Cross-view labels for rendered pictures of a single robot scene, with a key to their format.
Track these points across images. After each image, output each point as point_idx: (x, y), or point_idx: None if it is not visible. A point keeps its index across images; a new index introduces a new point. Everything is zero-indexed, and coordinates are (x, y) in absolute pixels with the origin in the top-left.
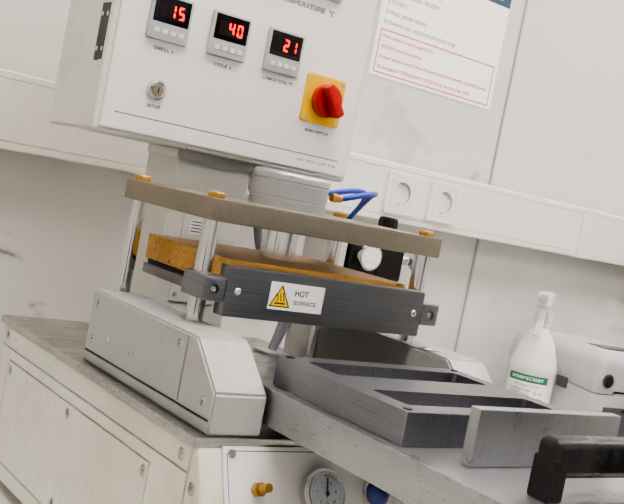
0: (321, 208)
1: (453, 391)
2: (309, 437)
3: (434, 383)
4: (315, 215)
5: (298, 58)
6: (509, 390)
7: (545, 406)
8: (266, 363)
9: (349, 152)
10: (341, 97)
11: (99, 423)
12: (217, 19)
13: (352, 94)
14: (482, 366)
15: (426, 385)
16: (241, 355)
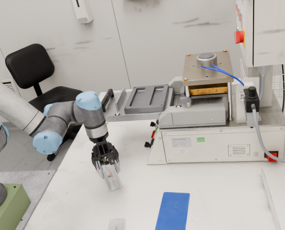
0: (197, 65)
1: (144, 96)
2: None
3: (150, 96)
4: (188, 65)
5: (240, 21)
6: (145, 106)
7: (133, 106)
8: (236, 113)
9: (247, 57)
10: (240, 36)
11: None
12: (237, 8)
13: (245, 35)
14: (166, 112)
15: (148, 95)
16: (171, 82)
